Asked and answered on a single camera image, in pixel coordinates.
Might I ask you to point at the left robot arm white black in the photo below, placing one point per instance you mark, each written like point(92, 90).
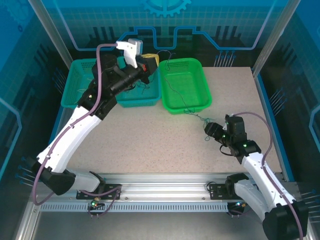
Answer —
point(77, 130)

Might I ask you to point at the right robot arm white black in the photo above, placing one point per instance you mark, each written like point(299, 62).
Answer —
point(255, 165)

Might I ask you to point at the teal plastic basket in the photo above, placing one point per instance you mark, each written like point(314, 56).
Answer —
point(77, 75)
point(147, 97)

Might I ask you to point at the green plastic basket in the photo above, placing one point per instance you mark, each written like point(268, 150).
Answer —
point(187, 87)

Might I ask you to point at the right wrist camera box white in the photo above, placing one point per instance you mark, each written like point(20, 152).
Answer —
point(231, 115)

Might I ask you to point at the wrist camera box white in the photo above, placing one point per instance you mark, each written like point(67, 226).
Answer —
point(231, 115)
point(130, 53)

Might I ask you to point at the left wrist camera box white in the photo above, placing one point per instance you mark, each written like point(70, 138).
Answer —
point(130, 53)

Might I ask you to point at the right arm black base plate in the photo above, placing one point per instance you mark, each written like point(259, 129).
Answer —
point(217, 191)

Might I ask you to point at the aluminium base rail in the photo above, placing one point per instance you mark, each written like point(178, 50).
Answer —
point(162, 186)

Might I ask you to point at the aluminium frame post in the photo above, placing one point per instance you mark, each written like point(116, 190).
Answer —
point(275, 37)
point(50, 30)

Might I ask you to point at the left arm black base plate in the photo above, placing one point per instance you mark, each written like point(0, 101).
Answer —
point(112, 191)

